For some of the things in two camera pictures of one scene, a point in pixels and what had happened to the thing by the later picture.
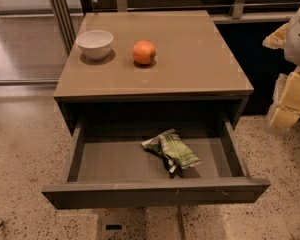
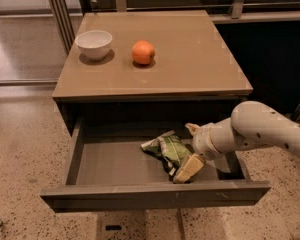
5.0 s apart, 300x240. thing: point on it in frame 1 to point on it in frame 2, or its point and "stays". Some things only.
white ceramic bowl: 95,44 stays
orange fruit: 143,52 stays
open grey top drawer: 109,167 stays
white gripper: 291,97 to 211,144
